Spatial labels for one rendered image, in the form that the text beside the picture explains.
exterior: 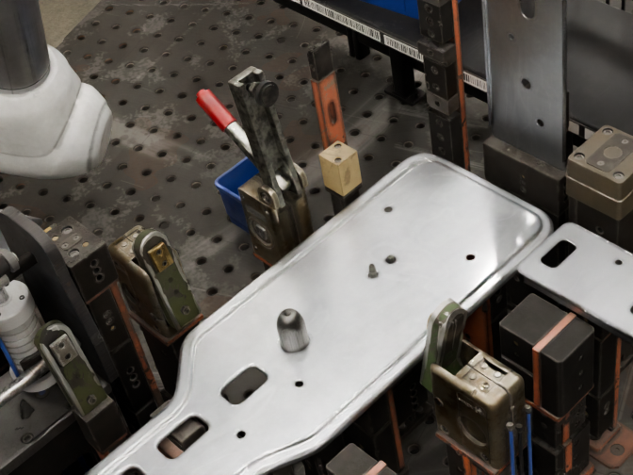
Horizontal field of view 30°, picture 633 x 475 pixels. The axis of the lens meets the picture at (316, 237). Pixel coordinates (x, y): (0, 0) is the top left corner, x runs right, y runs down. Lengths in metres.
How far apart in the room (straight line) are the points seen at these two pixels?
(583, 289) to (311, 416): 0.33
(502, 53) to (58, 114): 0.68
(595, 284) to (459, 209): 0.20
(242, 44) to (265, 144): 0.92
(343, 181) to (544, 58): 0.28
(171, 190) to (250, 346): 0.71
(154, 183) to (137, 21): 0.49
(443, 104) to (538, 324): 0.40
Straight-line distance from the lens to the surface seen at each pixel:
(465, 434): 1.26
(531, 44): 1.38
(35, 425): 1.37
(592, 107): 1.51
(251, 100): 1.33
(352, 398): 1.25
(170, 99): 2.18
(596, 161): 1.39
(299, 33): 2.27
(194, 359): 1.32
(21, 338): 1.33
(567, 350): 1.30
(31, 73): 1.73
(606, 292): 1.33
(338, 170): 1.41
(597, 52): 1.60
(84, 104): 1.80
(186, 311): 1.37
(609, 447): 1.56
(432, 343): 1.19
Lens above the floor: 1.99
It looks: 45 degrees down
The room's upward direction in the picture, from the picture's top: 12 degrees counter-clockwise
